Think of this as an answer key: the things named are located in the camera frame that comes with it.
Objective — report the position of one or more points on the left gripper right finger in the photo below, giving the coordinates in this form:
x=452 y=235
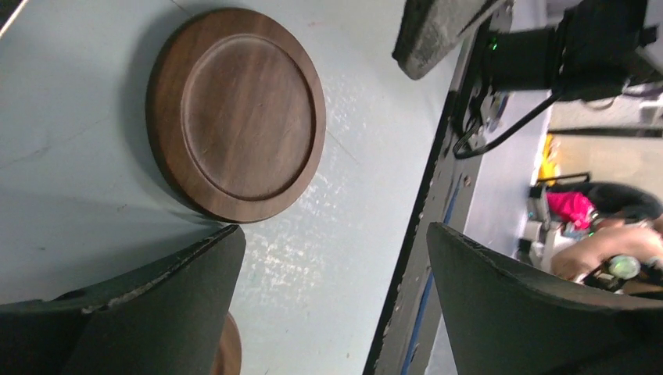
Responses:
x=505 y=317

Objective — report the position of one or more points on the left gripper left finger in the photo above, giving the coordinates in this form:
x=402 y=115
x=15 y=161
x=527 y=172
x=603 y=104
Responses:
x=163 y=318

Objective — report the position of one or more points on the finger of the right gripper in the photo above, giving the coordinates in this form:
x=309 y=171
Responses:
x=430 y=29

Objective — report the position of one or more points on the dark wood coaster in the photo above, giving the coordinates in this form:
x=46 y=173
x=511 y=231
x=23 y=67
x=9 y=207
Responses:
x=228 y=358
x=235 y=115

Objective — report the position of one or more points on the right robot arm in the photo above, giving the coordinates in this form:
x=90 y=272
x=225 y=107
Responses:
x=598 y=48

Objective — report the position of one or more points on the person in background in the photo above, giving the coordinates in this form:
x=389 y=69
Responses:
x=630 y=223

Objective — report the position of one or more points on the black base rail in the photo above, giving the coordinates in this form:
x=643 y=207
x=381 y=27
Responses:
x=411 y=282

